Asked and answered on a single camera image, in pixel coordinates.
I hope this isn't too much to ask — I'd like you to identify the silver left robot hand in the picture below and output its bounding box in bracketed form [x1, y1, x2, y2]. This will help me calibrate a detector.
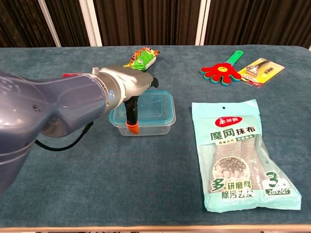
[120, 65, 160, 135]

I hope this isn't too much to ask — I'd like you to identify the blue transparent plastic lid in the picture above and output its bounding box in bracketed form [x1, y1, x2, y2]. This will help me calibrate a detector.
[108, 90, 176, 128]

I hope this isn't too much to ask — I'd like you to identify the clear plastic container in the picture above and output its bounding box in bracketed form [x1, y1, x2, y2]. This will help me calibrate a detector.
[116, 118, 174, 136]

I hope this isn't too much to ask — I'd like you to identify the green snack packet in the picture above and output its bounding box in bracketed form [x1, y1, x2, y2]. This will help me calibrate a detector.
[122, 47, 160, 73]

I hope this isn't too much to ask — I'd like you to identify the dark pleated curtain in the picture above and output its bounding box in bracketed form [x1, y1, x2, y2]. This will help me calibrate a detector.
[0, 0, 311, 48]

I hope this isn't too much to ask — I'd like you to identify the red hand clapper toy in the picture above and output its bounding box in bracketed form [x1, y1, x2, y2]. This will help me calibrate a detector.
[200, 50, 244, 87]

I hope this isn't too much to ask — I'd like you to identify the teal velvet tablecloth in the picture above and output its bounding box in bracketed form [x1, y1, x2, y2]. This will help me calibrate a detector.
[0, 45, 311, 228]

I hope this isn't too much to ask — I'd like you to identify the mint cleaning cloth package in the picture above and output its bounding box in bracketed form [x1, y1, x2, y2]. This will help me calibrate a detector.
[191, 98, 302, 214]

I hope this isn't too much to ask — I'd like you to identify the yellow razor blister pack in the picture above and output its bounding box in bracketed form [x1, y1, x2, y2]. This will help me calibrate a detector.
[237, 57, 285, 88]

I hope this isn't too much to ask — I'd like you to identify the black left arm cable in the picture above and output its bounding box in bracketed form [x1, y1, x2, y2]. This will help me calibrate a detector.
[35, 121, 94, 151]

